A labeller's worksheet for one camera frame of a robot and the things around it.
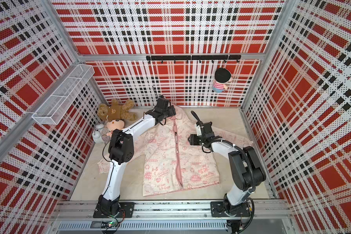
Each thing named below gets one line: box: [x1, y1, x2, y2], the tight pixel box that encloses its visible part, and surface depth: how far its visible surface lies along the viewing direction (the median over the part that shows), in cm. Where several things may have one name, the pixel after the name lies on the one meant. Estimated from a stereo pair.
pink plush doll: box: [105, 118, 125, 137], surface depth 103 cm
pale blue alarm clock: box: [92, 123, 111, 144], surface depth 95 cm
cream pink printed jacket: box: [97, 106, 254, 197], surface depth 90 cm
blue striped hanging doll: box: [212, 67, 232, 94], surface depth 98 cm
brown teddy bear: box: [97, 98, 137, 122], surface depth 110 cm
